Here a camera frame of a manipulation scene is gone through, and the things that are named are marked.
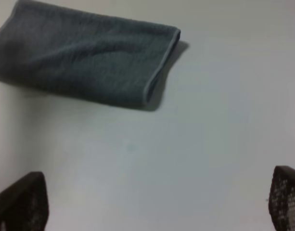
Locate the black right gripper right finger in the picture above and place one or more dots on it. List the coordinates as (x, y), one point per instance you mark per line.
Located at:
(282, 198)

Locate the grey towel with orange patches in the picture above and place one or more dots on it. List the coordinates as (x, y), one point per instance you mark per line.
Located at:
(93, 57)

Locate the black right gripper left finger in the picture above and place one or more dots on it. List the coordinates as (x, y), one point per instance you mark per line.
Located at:
(24, 205)

